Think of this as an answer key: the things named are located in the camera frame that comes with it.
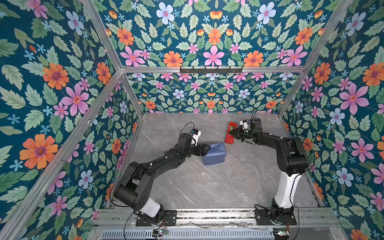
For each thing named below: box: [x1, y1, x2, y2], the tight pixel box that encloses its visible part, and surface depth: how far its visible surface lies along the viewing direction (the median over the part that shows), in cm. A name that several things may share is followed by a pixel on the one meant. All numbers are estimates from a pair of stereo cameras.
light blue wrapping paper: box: [203, 142, 227, 166], surface depth 86 cm
